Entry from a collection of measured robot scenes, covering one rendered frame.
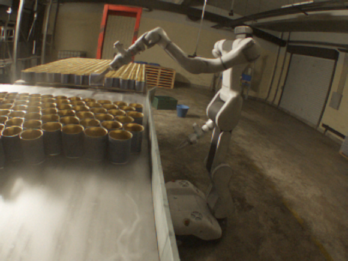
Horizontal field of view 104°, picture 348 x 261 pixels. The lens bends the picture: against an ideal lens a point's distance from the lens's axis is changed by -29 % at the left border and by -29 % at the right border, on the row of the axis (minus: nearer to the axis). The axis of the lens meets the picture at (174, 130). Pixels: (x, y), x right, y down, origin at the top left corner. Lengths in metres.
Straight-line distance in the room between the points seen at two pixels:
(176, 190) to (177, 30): 9.60
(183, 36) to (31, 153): 10.36
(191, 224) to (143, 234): 1.04
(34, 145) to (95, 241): 0.30
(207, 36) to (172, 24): 2.06
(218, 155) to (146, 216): 0.98
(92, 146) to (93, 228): 0.24
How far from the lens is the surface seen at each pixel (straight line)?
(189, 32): 10.75
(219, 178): 1.39
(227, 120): 1.18
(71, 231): 0.39
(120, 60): 1.05
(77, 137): 0.55
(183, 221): 1.41
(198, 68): 0.98
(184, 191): 1.69
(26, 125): 0.66
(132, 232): 0.38
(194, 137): 1.49
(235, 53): 0.98
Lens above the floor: 1.39
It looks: 21 degrees down
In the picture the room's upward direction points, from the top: 11 degrees clockwise
